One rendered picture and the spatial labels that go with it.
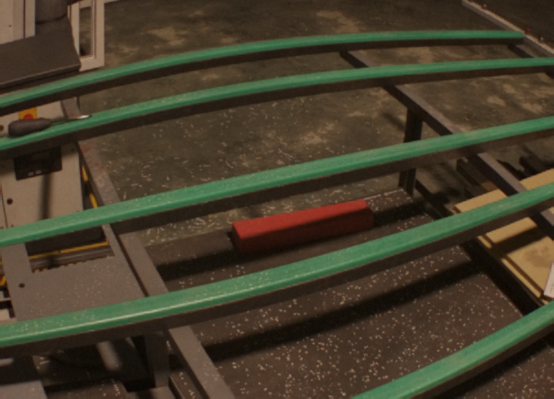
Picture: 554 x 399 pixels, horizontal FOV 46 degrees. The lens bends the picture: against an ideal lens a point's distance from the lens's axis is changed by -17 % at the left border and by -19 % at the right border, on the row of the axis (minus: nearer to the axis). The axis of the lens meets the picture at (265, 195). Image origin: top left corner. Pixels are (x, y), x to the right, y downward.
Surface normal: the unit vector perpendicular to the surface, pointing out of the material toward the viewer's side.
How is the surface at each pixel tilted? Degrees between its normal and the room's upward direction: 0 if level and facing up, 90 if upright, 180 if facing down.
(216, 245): 0
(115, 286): 0
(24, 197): 90
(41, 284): 0
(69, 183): 90
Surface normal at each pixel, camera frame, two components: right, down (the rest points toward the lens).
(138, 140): 0.04, -0.84
